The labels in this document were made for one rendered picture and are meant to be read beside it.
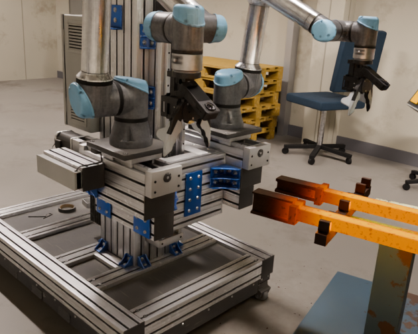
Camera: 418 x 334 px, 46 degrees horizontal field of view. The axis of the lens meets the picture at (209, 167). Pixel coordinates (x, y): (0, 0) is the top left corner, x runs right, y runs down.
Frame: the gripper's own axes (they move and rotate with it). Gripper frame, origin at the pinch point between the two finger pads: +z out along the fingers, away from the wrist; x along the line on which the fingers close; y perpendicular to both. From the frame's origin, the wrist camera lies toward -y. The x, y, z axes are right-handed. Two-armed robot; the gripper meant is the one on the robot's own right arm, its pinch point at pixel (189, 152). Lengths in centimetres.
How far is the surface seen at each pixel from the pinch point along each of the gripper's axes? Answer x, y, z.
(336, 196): 0.3, -41.7, -1.2
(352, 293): -13, -42, 26
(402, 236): 9, -58, -2
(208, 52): -369, 350, 15
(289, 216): 13.8, -40.2, -0.2
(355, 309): -8, -46, 26
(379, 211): -1.4, -49.9, -0.2
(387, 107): -369, 111, 44
